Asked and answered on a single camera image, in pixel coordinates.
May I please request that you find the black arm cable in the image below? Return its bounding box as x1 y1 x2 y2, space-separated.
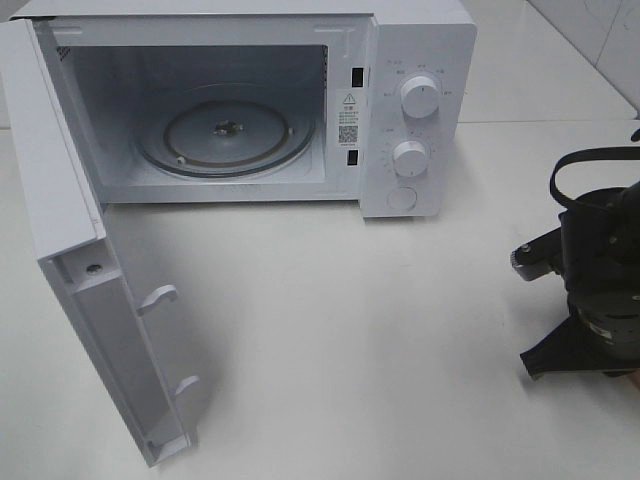
548 146 640 209

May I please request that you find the white microwave oven body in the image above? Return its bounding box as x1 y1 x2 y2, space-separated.
7 1 477 217

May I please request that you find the glass microwave turntable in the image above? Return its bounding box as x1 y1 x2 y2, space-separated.
134 83 324 179

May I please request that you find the white round door button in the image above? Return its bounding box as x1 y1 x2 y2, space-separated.
387 187 417 212

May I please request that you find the pink round plate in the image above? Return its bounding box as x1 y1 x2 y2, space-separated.
626 370 640 390

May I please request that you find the white round knob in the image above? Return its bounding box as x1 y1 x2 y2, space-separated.
400 73 441 119
392 140 431 178

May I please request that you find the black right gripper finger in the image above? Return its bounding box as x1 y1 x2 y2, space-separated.
520 319 605 378

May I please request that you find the white microwave door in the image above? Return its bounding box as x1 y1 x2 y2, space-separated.
1 19 192 466

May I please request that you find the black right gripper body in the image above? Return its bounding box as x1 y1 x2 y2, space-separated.
560 211 639 374

